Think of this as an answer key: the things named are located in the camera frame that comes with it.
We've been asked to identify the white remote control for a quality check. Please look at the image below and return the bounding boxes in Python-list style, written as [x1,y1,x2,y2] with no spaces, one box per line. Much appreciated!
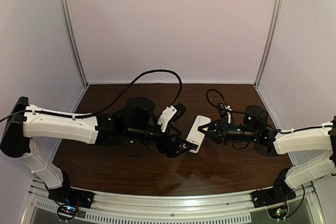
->
[186,115,211,154]

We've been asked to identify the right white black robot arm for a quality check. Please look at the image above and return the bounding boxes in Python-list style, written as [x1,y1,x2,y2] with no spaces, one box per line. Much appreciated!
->
[197,103,335,193]

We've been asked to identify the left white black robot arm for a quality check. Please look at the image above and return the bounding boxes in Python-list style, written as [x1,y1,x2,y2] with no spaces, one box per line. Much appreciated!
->
[1,97,198,195]

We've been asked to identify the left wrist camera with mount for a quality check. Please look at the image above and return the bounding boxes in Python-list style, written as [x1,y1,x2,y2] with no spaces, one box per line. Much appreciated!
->
[157,103,186,133]

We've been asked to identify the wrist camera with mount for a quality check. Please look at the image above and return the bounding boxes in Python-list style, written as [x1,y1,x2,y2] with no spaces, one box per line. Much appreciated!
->
[157,103,186,133]
[217,103,234,124]

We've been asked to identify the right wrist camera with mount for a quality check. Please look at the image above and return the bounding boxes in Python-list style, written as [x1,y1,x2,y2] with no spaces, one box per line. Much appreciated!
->
[217,103,234,124]

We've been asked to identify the right black sleeved cable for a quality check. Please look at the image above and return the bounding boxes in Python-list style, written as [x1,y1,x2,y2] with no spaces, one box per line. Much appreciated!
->
[205,89,334,133]

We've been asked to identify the black sleeved cable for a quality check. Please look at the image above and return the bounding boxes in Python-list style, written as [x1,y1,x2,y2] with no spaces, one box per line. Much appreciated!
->
[0,69,183,122]
[205,89,334,133]

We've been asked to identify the left black sleeved cable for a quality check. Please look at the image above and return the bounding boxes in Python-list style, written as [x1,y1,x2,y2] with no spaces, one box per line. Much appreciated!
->
[0,69,183,122]

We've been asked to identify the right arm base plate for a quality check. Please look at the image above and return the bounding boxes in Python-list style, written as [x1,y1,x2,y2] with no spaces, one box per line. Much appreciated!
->
[250,187,296,208]

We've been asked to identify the front aluminium rail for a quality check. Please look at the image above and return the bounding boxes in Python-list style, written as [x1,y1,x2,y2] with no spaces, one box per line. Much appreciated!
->
[20,179,326,224]

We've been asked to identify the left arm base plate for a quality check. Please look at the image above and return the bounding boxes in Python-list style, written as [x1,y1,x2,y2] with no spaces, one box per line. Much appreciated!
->
[47,188,95,209]

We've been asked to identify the left aluminium frame post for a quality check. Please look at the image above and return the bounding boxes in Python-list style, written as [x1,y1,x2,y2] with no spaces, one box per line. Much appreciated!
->
[60,0,89,88]

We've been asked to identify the aluminium frame post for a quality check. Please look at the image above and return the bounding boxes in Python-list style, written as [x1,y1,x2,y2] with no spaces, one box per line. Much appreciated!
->
[254,0,284,88]
[60,0,89,88]

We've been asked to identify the right aluminium frame post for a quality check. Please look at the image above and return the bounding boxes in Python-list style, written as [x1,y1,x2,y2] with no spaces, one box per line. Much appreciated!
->
[254,0,284,88]

